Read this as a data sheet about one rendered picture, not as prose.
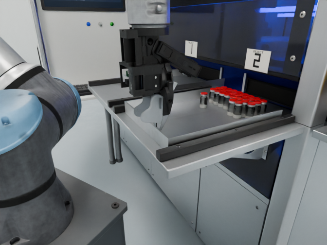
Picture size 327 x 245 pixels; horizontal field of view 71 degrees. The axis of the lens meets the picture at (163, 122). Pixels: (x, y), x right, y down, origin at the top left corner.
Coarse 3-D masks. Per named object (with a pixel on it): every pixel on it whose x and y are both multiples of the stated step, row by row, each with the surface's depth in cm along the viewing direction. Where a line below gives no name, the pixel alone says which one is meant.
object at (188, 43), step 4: (188, 44) 96; (196, 44) 91; (188, 48) 96; (192, 48) 94; (196, 48) 91; (188, 52) 97; (192, 52) 94; (196, 52) 92; (192, 56) 95; (196, 56) 93
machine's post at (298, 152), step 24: (312, 48) 53; (312, 72) 54; (312, 96) 56; (312, 120) 57; (288, 144) 64; (312, 144) 61; (288, 168) 65; (288, 192) 67; (288, 216) 71; (264, 240) 79
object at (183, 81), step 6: (174, 72) 110; (180, 72) 111; (126, 78) 94; (174, 78) 106; (180, 78) 106; (186, 78) 106; (192, 78) 106; (198, 78) 106; (222, 78) 92; (180, 84) 97; (186, 84) 84; (192, 84) 86; (198, 84) 87; (204, 84) 88; (210, 84) 90; (216, 84) 91; (222, 84) 93
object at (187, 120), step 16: (176, 96) 74; (192, 96) 77; (208, 96) 80; (128, 112) 65; (176, 112) 67; (192, 112) 67; (208, 112) 67; (224, 112) 67; (272, 112) 58; (144, 128) 56; (176, 128) 57; (192, 128) 57; (208, 128) 49; (224, 128) 52; (160, 144) 49
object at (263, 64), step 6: (246, 54) 70; (252, 54) 68; (264, 54) 65; (270, 54) 63; (246, 60) 71; (252, 60) 69; (264, 60) 65; (246, 66) 71; (252, 66) 69; (264, 66) 66; (264, 72) 66
